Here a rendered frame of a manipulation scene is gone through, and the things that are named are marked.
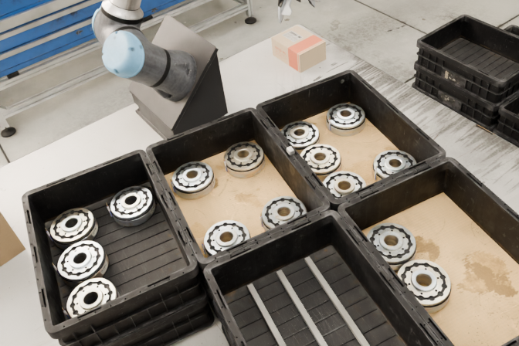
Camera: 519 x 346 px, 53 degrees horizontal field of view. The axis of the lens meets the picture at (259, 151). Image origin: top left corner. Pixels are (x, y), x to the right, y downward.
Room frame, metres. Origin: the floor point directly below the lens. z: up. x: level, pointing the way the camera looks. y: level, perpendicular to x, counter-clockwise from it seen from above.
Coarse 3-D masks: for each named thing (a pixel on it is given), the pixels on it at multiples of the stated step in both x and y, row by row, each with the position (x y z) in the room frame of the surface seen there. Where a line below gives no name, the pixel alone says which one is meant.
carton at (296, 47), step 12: (276, 36) 1.65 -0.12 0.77; (288, 36) 1.64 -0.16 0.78; (300, 36) 1.63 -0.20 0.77; (312, 36) 1.62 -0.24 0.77; (276, 48) 1.63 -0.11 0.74; (288, 48) 1.57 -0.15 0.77; (300, 48) 1.56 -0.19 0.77; (312, 48) 1.55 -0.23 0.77; (324, 48) 1.57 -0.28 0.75; (288, 60) 1.57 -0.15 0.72; (300, 60) 1.52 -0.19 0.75; (312, 60) 1.54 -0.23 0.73; (300, 72) 1.52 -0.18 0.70
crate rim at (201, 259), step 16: (240, 112) 1.06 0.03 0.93; (256, 112) 1.05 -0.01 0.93; (192, 128) 1.02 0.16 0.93; (160, 144) 0.98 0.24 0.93; (288, 160) 0.86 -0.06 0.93; (160, 176) 0.87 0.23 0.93; (304, 176) 0.80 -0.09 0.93; (320, 192) 0.75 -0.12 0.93; (176, 208) 0.76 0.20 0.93; (320, 208) 0.71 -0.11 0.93; (288, 224) 0.68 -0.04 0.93; (192, 240) 0.68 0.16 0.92; (256, 240) 0.65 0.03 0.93
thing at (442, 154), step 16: (320, 80) 1.15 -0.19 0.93; (288, 96) 1.10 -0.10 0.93; (400, 112) 0.97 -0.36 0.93; (272, 128) 0.98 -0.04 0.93; (416, 128) 0.91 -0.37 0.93; (432, 144) 0.84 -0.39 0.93; (432, 160) 0.80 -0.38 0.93; (400, 176) 0.76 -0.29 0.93; (352, 192) 0.74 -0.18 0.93; (336, 208) 0.71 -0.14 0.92
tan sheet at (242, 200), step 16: (208, 160) 1.00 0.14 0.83; (224, 176) 0.94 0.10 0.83; (256, 176) 0.92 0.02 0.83; (272, 176) 0.91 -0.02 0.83; (224, 192) 0.88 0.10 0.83; (240, 192) 0.87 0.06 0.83; (256, 192) 0.87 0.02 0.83; (272, 192) 0.86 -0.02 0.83; (288, 192) 0.85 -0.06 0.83; (192, 208) 0.85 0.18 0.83; (208, 208) 0.84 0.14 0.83; (224, 208) 0.83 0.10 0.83; (240, 208) 0.82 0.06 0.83; (256, 208) 0.82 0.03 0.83; (192, 224) 0.80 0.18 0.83; (208, 224) 0.79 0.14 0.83; (256, 224) 0.77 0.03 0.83
